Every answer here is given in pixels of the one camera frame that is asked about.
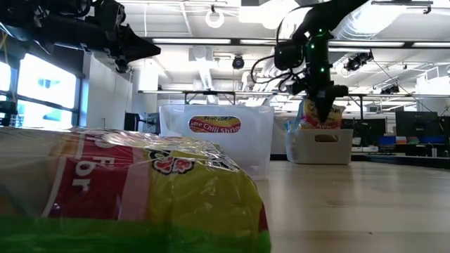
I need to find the small white plastic bin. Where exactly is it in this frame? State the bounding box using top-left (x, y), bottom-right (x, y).
top-left (285, 128), bottom-right (354, 165)

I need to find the black aluminium table frame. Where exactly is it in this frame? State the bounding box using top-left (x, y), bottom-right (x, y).
top-left (269, 153), bottom-right (450, 170)

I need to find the white ceiling ring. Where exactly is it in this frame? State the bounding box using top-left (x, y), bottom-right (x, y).
top-left (205, 8), bottom-right (226, 30)

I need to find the clear translucent plastic bin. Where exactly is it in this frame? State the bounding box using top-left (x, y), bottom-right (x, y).
top-left (159, 104), bottom-right (276, 181)

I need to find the large window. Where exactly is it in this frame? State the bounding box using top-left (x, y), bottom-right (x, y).
top-left (0, 52), bottom-right (80, 129)

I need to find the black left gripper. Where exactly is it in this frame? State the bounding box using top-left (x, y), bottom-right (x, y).
top-left (38, 19), bottom-right (161, 73)

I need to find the black round ceiling spotlight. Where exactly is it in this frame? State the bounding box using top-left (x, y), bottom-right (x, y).
top-left (231, 54), bottom-right (246, 70)

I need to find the silver ventilation duct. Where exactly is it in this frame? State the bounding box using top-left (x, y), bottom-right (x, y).
top-left (330, 0), bottom-right (437, 73)

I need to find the overhead light bar rail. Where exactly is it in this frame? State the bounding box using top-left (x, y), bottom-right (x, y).
top-left (150, 37), bottom-right (450, 49)

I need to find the black metal stand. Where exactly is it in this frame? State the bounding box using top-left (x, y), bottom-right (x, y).
top-left (182, 90), bottom-right (237, 105)
top-left (346, 93), bottom-right (365, 122)

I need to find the black track light cluster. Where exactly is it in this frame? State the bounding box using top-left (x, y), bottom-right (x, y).
top-left (342, 51), bottom-right (375, 73)
top-left (379, 84), bottom-right (401, 96)

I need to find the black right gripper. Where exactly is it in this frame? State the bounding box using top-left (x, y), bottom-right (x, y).
top-left (286, 30), bottom-right (349, 123)

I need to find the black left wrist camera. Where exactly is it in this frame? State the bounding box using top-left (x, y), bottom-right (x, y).
top-left (94, 0), bottom-right (126, 26)

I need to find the yellow cable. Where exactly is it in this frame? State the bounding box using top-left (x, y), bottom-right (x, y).
top-left (0, 31), bottom-right (12, 65)

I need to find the black monitor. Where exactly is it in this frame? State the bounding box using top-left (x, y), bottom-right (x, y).
top-left (342, 118), bottom-right (387, 145)
top-left (124, 112), bottom-right (141, 130)
top-left (395, 110), bottom-right (439, 138)

